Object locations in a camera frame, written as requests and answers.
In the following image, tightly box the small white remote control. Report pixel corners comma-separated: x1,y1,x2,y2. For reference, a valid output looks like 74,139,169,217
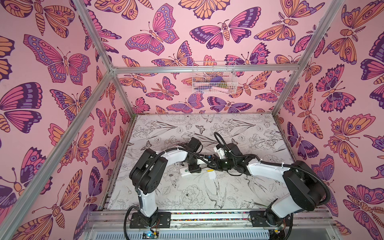
180,167,202,178

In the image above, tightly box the white battery cover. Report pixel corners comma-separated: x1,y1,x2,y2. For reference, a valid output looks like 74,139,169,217
208,171,217,180

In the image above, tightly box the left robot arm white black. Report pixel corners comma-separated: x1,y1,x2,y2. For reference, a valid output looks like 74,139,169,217
129,138,205,218

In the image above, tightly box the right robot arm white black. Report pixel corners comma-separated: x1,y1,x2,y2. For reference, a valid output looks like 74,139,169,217
214,144,331,225

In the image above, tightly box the green circuit board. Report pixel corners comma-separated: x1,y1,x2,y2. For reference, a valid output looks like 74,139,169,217
142,231,159,240

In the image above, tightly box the purple item in basket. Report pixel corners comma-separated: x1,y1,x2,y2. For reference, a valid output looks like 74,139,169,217
210,76,225,85

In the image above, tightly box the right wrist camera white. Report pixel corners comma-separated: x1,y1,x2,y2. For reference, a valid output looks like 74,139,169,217
214,146,228,160

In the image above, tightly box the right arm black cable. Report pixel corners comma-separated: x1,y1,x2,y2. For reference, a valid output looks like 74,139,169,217
213,131,331,206

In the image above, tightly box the white wire basket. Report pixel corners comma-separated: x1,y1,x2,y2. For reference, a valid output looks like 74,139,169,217
191,61,238,95

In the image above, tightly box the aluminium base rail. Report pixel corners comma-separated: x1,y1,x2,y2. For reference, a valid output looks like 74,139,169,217
84,208,344,240

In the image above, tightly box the aluminium cage frame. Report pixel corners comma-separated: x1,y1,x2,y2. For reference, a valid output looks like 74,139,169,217
0,0,344,240

